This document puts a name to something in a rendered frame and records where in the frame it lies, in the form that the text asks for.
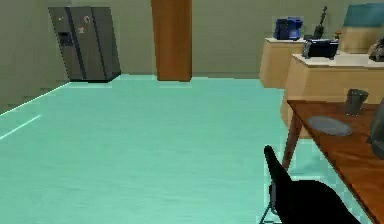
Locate brown wooden door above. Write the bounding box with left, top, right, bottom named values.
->
left=150, top=0, right=193, bottom=83

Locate tan low cupboard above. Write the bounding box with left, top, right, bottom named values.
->
left=258, top=37, right=307, bottom=90

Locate dark grey fridge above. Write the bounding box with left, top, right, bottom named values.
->
left=47, top=5, right=122, bottom=84

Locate blue coffee machine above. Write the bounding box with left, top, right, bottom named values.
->
left=273, top=16, right=304, bottom=42

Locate black chair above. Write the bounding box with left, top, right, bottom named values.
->
left=258, top=144, right=363, bottom=224

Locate grey plate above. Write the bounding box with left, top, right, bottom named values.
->
left=305, top=115, right=354, bottom=137

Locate black toaster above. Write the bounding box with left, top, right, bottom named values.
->
left=301, top=38, right=340, bottom=61

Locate tan kitchen counter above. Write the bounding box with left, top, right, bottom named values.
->
left=280, top=52, right=384, bottom=139

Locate brown wooden table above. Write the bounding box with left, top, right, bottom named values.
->
left=281, top=99, right=384, bottom=224

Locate dark grey cup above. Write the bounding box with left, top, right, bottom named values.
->
left=344, top=88, right=370, bottom=117

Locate dark grey lumpy object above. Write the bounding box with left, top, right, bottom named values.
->
left=367, top=37, right=384, bottom=63

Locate teal window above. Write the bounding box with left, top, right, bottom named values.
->
left=342, top=2, right=384, bottom=29

